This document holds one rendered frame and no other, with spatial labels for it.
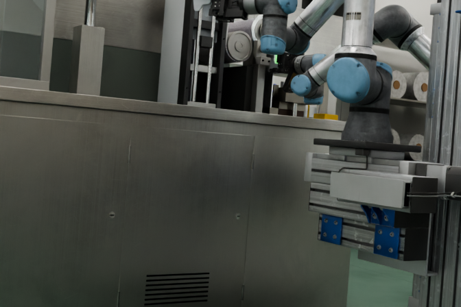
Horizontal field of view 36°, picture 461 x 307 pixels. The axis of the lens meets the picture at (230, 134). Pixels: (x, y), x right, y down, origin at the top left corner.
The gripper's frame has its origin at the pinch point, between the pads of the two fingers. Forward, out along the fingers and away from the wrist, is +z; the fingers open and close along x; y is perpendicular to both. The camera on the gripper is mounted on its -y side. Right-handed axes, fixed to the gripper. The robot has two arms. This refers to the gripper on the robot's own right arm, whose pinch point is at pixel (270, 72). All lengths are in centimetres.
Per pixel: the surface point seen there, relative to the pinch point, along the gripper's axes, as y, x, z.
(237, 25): 19.0, 11.6, 10.3
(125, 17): 18, 55, 30
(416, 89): 29, -318, 216
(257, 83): -6.2, 11.1, -7.1
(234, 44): 9.0, 20.3, -2.4
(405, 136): -15, -318, 225
